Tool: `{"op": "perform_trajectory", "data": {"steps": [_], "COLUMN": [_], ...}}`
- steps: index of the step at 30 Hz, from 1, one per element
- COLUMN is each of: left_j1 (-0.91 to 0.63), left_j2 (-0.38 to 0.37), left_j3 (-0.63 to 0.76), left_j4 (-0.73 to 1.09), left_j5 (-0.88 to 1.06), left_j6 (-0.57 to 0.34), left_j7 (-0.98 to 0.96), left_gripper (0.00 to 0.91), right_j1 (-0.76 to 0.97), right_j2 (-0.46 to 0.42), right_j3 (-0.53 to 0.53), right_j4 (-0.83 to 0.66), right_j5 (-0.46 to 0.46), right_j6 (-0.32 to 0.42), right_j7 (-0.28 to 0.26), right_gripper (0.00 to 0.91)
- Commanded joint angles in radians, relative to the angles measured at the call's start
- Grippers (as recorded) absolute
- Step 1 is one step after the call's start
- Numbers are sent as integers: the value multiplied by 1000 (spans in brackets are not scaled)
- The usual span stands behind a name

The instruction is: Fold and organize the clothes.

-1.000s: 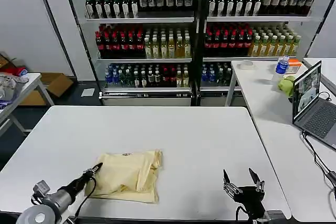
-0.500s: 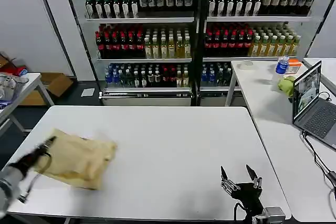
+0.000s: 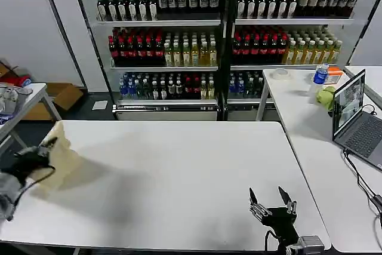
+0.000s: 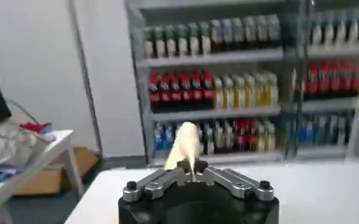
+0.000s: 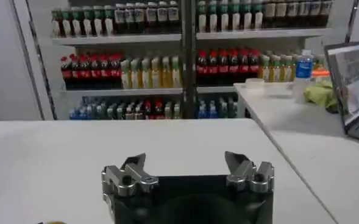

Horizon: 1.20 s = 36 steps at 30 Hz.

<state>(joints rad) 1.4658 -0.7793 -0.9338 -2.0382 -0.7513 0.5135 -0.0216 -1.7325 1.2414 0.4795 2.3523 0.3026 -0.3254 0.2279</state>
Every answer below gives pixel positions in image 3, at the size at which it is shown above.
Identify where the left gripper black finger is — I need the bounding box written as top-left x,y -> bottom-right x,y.
38,137 -> 58,158

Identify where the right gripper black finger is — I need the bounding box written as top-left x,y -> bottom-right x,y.
248,187 -> 273,219
278,186 -> 298,216

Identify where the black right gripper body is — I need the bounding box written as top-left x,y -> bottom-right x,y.
260,206 -> 300,248

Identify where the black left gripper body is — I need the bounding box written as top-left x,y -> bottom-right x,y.
1,146 -> 56,185

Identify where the cream yellow shirt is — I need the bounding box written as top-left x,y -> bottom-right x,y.
29,121 -> 88,199

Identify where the small white side table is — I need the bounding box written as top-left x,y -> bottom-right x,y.
0,83 -> 63,156

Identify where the brown cardboard box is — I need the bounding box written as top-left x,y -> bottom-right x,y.
22,82 -> 84,122

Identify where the grey clutter pile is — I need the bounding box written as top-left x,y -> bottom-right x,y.
0,84 -> 33,125

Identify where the white paper sheet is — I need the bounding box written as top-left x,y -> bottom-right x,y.
91,100 -> 109,112

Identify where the red bag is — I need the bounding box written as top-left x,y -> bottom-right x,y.
0,73 -> 32,88

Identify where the black power adapter brick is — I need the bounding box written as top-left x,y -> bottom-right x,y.
370,193 -> 382,213

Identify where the grey open laptop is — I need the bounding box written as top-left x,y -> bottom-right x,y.
331,69 -> 382,171

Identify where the green crumpled cloth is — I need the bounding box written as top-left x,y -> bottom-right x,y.
316,85 -> 337,112

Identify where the clear bottle with blue label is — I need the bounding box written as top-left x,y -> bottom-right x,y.
309,63 -> 329,103

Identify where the white tape roll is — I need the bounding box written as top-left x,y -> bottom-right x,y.
273,68 -> 290,81

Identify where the orange and white box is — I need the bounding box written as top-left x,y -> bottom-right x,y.
325,66 -> 345,86

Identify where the bottle shelf with blue bottles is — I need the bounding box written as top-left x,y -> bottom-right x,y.
67,0 -> 229,122

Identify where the bottle shelf behind white desk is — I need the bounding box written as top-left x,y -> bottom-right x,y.
224,0 -> 361,122

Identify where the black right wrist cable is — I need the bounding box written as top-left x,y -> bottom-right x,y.
263,230 -> 282,252

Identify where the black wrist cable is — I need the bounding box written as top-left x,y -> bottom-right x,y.
263,230 -> 282,252
13,165 -> 57,208

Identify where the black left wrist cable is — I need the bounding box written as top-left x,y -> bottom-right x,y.
13,165 -> 57,208

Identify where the black laptop power cable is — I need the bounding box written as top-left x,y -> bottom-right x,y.
343,148 -> 382,238

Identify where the thin black looped cable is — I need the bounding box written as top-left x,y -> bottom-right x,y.
361,103 -> 378,116

